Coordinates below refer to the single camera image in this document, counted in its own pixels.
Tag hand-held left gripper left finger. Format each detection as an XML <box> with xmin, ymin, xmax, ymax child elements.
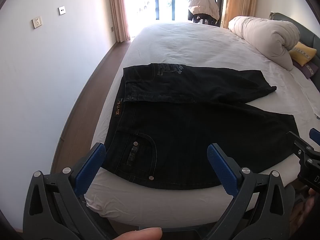
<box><xmin>22</xmin><ymin>142</ymin><xmax>118</xmax><ymax>240</ymax></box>

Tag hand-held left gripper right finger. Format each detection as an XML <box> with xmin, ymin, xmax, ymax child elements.
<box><xmin>207</xmin><ymin>143</ymin><xmax>297</xmax><ymax>240</ymax></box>

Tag black denim pants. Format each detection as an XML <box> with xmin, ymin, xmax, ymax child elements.
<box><xmin>101</xmin><ymin>62</ymin><xmax>300</xmax><ymax>189</ymax></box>

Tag person's right hand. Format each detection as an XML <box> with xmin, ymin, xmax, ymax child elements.
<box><xmin>301</xmin><ymin>188</ymin><xmax>320</xmax><ymax>221</ymax></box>

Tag person's left hand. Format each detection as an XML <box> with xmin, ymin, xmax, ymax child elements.
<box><xmin>117</xmin><ymin>227</ymin><xmax>163</xmax><ymax>240</ymax></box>

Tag purple pillow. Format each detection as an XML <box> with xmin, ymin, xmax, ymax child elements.
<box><xmin>294</xmin><ymin>61</ymin><xmax>320</xmax><ymax>78</ymax></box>

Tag yellow patterned pillow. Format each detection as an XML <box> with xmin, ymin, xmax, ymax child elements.
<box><xmin>289</xmin><ymin>42</ymin><xmax>317</xmax><ymax>67</ymax></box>

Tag dark green bed headboard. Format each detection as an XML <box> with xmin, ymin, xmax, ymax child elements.
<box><xmin>269</xmin><ymin>12</ymin><xmax>320</xmax><ymax>55</ymax></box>

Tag rolled cream duvet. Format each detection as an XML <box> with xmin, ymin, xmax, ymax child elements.
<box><xmin>228</xmin><ymin>16</ymin><xmax>300</xmax><ymax>71</ymax></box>

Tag bed with white sheet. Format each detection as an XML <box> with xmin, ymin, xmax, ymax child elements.
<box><xmin>50</xmin><ymin>21</ymin><xmax>320</xmax><ymax>230</ymax></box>

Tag beige curtain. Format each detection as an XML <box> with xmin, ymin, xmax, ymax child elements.
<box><xmin>107</xmin><ymin>0</ymin><xmax>132</xmax><ymax>43</ymax></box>
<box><xmin>221</xmin><ymin>0</ymin><xmax>258</xmax><ymax>29</ymax></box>

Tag black chair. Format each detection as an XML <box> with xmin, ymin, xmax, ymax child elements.
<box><xmin>187</xmin><ymin>9</ymin><xmax>218</xmax><ymax>25</ymax></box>

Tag cream puffer jacket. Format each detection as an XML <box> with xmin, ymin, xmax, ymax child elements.
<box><xmin>187</xmin><ymin>0</ymin><xmax>220</xmax><ymax>22</ymax></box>

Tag glass balcony door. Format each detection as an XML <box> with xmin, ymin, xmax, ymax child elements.
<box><xmin>124</xmin><ymin>0</ymin><xmax>225</xmax><ymax>23</ymax></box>

